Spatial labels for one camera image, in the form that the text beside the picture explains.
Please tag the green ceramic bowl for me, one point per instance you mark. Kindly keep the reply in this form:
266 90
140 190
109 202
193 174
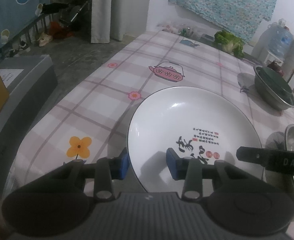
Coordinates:
273 80

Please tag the teal wall hanging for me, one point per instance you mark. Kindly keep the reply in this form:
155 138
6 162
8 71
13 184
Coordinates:
240 17

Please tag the red onion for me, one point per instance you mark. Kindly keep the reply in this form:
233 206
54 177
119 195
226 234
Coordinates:
276 67

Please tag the steel bowl on table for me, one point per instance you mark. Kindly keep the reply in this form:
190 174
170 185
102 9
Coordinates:
279 102

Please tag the white ceramic plate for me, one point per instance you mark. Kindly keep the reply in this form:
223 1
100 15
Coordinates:
195 123

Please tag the grey storage box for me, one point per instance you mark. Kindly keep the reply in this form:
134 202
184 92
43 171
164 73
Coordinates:
28 92

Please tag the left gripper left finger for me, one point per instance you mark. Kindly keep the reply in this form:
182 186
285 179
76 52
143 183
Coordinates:
107 170

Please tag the water bottle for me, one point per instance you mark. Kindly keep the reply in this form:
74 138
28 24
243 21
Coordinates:
280 39

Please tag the grey curtain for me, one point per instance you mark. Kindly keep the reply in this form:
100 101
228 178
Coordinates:
116 18

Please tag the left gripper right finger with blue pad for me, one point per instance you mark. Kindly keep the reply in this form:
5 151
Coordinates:
188 170

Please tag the green lettuce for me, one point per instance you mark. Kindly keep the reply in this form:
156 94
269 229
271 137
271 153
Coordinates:
230 43

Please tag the plaid tablecloth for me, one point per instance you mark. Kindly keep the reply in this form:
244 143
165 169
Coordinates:
92 121

